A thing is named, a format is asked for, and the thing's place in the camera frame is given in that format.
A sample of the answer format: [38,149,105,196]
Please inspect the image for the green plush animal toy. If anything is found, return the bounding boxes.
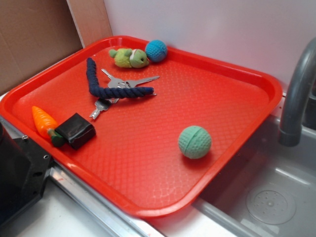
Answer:
[109,48,149,69]

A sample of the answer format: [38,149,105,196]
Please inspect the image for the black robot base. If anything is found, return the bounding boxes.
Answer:
[0,125,52,226]

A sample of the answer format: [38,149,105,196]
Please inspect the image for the red plastic tray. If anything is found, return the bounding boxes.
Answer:
[0,36,282,219]

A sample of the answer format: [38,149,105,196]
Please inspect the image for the green rubber ball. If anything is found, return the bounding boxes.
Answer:
[178,125,212,159]

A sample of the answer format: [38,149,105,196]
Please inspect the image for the silver key bunch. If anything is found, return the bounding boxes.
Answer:
[89,69,159,119]

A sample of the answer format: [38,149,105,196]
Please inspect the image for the blue rubber ball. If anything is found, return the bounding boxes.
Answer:
[145,40,168,63]

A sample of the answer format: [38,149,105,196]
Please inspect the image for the black rectangular block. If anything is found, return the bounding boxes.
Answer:
[55,113,96,150]

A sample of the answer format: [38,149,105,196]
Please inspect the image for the orange toy carrot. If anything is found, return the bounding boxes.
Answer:
[32,106,66,147]

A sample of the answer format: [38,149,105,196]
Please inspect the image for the grey sink basin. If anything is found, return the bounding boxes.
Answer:
[194,117,316,237]

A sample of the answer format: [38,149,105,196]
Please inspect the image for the grey sink faucet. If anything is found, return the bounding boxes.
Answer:
[278,39,316,147]

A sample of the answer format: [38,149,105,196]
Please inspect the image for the brown cardboard panel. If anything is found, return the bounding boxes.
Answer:
[0,0,112,94]

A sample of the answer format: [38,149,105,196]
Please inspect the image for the navy blue rope toy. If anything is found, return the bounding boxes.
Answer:
[86,58,154,99]

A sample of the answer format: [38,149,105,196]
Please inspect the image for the metal rail strip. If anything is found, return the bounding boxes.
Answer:
[0,116,158,237]

